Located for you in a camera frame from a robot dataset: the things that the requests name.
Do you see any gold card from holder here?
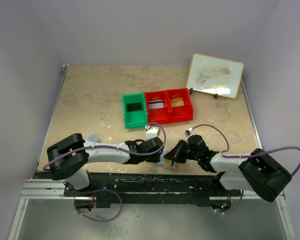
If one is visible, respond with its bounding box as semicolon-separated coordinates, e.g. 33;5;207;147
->
164;159;175;168

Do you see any pink leather card holder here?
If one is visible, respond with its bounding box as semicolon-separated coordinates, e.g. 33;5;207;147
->
147;148;179;172

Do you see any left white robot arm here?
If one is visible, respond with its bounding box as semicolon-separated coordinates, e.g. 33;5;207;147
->
42;133;167;191

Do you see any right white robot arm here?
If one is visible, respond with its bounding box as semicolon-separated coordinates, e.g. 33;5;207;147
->
164;134;292;202

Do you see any white card in red bin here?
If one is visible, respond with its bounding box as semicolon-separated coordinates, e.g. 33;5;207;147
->
147;100;165;110

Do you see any black card in green bin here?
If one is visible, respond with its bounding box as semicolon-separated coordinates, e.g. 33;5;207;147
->
126;102;143;112

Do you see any gold card in red bin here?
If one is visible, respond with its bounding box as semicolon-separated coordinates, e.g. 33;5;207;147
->
170;97;185;108

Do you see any middle red plastic bin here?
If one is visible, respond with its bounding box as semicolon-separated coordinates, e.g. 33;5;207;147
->
144;90;172;125

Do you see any red plastic bin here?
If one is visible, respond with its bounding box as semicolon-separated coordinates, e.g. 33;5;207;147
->
166;88;194;123
144;90;172;125

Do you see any green plastic bin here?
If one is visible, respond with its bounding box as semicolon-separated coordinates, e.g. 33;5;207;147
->
122;93;148;129

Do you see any right red plastic bin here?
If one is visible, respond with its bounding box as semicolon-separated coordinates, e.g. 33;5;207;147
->
166;88;194;123

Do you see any clear jar of paper clips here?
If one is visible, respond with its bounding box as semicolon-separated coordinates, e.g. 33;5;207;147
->
86;133;99;143

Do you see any small framed whiteboard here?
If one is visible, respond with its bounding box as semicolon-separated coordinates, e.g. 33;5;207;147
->
186;53;245;99

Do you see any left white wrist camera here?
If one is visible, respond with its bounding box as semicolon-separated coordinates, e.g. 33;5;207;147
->
145;126;161;141

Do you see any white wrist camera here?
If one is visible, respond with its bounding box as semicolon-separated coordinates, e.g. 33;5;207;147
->
145;126;161;141
185;127;193;137

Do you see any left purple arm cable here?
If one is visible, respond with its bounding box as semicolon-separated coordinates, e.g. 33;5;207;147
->
42;122;168;172

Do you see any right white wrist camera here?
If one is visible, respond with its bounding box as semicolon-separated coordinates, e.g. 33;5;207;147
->
185;127;193;137

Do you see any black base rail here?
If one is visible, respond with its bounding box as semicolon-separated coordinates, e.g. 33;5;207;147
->
64;172;241;210

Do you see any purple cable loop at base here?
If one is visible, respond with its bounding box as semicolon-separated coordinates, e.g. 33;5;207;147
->
73;186;125;223

